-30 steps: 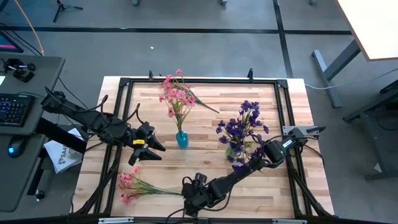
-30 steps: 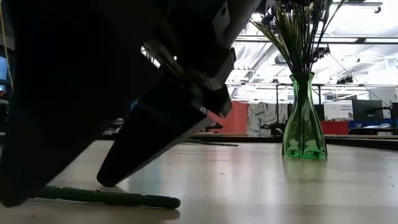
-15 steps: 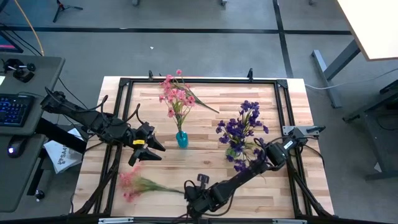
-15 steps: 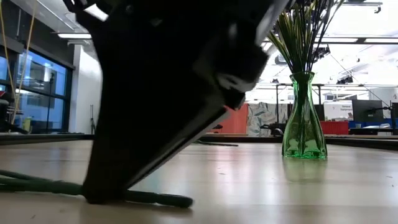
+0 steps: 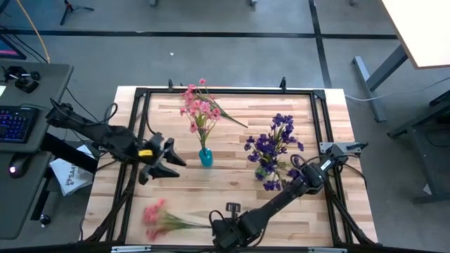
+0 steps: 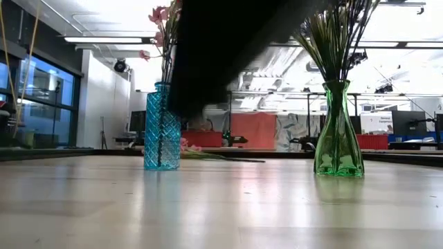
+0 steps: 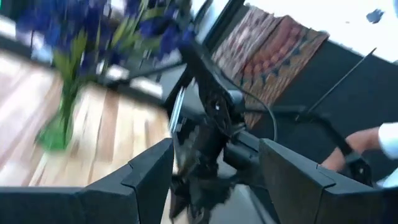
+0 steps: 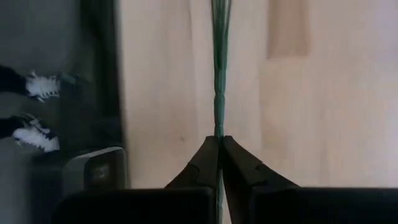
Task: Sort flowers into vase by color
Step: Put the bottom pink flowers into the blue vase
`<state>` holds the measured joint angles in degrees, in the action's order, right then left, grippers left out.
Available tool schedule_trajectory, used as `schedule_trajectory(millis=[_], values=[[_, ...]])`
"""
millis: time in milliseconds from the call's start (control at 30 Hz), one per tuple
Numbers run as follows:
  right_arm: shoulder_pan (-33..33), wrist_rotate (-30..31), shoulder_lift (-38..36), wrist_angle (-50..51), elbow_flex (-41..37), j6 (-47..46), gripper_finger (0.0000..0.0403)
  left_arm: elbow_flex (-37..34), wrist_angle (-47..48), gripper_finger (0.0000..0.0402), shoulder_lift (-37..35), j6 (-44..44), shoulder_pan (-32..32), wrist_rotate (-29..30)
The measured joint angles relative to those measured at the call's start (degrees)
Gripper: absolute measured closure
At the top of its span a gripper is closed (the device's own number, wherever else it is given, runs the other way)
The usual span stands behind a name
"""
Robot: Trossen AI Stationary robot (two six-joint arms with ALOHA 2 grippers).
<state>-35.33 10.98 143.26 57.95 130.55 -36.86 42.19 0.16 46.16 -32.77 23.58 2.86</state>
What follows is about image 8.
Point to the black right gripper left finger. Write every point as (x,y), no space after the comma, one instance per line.
(140,205)

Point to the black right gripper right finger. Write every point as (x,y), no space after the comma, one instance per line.
(280,205)

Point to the pink artificial flower bunch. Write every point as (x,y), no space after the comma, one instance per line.
(219,77)

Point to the person's white shoe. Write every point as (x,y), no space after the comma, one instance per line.
(37,138)
(43,87)

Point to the person's leg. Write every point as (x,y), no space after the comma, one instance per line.
(12,126)

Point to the black metal rig frame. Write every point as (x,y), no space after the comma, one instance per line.
(102,62)

